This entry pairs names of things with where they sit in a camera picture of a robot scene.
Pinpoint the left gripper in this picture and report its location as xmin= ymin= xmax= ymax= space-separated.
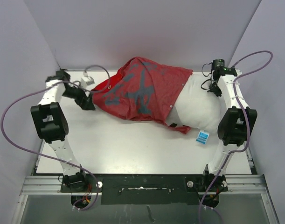
xmin=62 ymin=82 xmax=96 ymax=110

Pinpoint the white pillow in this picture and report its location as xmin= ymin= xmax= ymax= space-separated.
xmin=166 ymin=74 xmax=222 ymax=133

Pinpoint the red printed pillowcase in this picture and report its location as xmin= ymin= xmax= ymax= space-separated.
xmin=92 ymin=56 xmax=193 ymax=134

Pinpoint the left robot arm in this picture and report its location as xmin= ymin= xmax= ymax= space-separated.
xmin=30 ymin=70 xmax=95 ymax=192

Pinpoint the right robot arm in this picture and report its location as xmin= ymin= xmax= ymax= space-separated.
xmin=201 ymin=59 xmax=257 ymax=191

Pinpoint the blue pillow label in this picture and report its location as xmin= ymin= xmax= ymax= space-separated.
xmin=196 ymin=130 xmax=210 ymax=144

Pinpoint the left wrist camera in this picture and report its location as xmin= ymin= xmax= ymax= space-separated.
xmin=80 ymin=72 xmax=95 ymax=88

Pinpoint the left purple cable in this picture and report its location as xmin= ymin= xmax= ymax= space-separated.
xmin=0 ymin=64 xmax=110 ymax=212

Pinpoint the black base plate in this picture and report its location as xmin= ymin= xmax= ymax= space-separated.
xmin=60 ymin=174 xmax=228 ymax=208

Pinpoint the aluminium frame rail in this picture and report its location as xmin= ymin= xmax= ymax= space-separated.
xmin=21 ymin=175 xmax=267 ymax=195

